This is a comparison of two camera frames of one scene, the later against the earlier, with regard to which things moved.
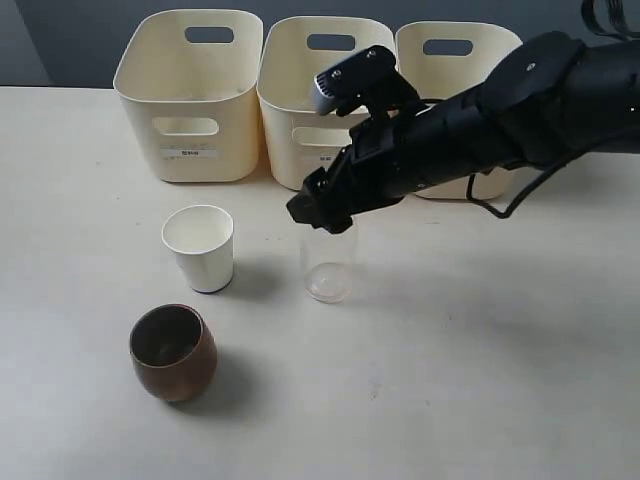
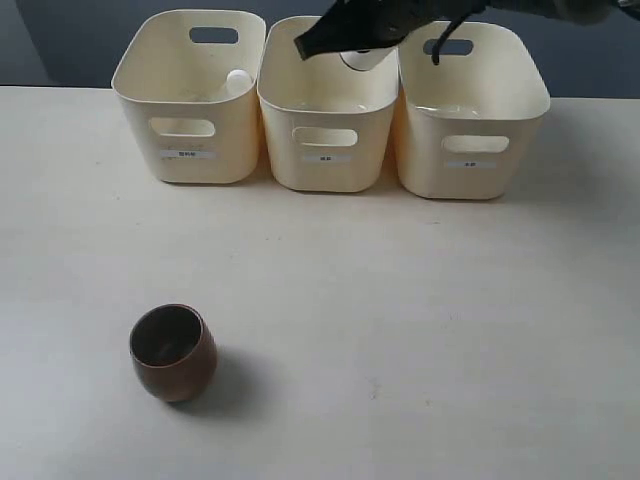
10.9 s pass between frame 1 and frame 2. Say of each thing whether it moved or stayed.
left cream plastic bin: stayed
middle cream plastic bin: stayed
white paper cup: moved
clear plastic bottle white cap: moved
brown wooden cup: stayed
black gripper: moved
